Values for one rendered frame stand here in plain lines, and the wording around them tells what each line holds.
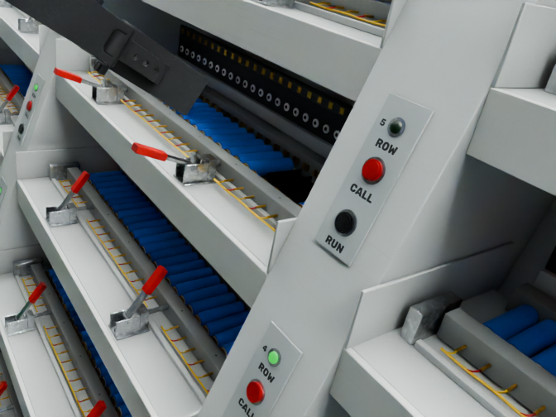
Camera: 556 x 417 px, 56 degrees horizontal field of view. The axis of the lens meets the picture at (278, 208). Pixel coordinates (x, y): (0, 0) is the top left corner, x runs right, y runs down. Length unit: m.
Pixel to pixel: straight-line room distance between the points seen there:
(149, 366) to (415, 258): 0.34
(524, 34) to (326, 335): 0.24
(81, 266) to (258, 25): 0.41
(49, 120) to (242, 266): 0.58
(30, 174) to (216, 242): 0.55
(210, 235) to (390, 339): 0.20
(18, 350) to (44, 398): 0.11
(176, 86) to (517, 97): 0.22
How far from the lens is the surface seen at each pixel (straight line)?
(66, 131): 0.97
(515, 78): 0.37
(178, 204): 0.56
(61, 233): 0.83
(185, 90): 0.37
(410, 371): 0.39
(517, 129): 0.35
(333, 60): 0.44
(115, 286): 0.72
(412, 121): 0.37
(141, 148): 0.52
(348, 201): 0.38
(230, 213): 0.52
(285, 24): 0.50
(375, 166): 0.37
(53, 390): 0.85
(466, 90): 0.36
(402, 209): 0.36
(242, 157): 0.60
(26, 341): 0.93
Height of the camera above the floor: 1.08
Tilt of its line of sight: 13 degrees down
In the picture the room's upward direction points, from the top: 26 degrees clockwise
